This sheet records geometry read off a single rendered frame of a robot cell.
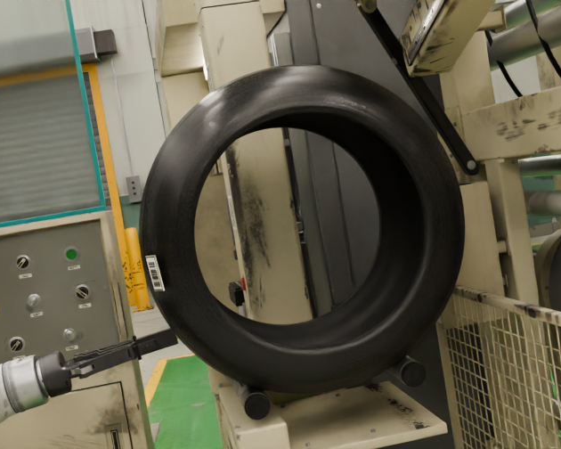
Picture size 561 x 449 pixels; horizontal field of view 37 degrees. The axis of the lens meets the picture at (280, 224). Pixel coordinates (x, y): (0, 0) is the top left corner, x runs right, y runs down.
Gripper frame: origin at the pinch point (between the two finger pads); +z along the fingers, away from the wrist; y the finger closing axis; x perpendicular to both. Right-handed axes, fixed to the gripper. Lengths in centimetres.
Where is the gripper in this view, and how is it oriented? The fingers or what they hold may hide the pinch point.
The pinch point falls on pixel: (157, 340)
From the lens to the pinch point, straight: 152.0
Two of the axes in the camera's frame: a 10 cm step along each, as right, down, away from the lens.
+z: 9.5, -2.9, 1.4
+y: -1.6, -0.3, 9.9
